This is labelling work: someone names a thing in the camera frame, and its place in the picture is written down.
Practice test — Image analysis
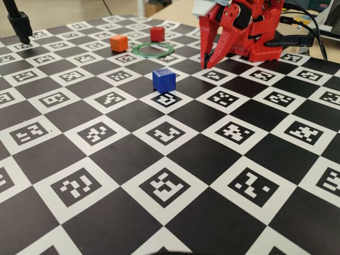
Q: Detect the blue cube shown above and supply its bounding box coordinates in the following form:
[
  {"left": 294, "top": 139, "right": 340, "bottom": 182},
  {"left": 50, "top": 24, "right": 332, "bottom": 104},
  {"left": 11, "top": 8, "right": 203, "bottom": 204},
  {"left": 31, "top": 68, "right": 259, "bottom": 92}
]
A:
[{"left": 152, "top": 67, "right": 177, "bottom": 94}]

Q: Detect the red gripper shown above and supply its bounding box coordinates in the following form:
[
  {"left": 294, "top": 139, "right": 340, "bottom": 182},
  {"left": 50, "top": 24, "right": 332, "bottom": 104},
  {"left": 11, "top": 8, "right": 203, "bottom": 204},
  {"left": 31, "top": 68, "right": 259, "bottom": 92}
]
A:
[{"left": 198, "top": 2, "right": 253, "bottom": 70}]

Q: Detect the grey laptop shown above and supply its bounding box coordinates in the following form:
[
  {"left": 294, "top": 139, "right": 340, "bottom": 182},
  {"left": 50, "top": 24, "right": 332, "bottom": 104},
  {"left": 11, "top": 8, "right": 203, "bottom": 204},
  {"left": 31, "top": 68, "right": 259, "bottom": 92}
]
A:
[{"left": 316, "top": 0, "right": 340, "bottom": 40}]

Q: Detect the red cube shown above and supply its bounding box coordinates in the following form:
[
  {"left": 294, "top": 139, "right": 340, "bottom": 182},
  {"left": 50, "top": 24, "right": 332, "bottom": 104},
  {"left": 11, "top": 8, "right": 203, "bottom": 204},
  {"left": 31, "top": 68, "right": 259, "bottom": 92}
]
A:
[{"left": 150, "top": 26, "right": 165, "bottom": 43}]

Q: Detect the orange cube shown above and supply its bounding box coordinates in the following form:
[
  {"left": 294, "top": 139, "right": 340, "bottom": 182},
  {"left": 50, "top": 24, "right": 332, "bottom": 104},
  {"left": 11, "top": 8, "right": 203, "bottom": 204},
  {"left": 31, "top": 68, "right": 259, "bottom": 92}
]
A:
[{"left": 109, "top": 35, "right": 129, "bottom": 53}]

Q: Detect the green ring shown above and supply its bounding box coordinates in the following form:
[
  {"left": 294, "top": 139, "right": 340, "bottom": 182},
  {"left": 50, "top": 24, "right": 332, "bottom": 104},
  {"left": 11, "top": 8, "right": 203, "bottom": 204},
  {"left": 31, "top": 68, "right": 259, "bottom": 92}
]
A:
[{"left": 131, "top": 41, "right": 175, "bottom": 59}]

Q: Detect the dark green case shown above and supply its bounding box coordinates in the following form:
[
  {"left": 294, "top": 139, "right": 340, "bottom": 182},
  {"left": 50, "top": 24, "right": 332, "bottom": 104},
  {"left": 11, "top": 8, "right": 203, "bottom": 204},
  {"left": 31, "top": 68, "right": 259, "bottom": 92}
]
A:
[{"left": 308, "top": 0, "right": 335, "bottom": 12}]

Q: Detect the black white marker board mat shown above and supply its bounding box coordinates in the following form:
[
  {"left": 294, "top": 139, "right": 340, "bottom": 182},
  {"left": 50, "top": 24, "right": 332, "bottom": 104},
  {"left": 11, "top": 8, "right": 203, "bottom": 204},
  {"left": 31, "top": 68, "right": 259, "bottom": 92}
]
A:
[{"left": 0, "top": 14, "right": 340, "bottom": 255}]

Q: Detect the black table clamp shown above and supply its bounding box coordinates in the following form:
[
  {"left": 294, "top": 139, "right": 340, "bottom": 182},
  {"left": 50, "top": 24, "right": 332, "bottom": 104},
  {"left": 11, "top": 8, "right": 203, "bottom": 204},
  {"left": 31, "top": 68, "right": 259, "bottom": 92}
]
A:
[{"left": 265, "top": 34, "right": 316, "bottom": 48}]

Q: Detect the black cable with plug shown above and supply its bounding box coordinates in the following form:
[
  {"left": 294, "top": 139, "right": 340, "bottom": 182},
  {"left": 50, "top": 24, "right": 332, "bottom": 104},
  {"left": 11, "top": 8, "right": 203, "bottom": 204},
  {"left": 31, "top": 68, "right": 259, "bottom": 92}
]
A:
[{"left": 280, "top": 16, "right": 317, "bottom": 27}]

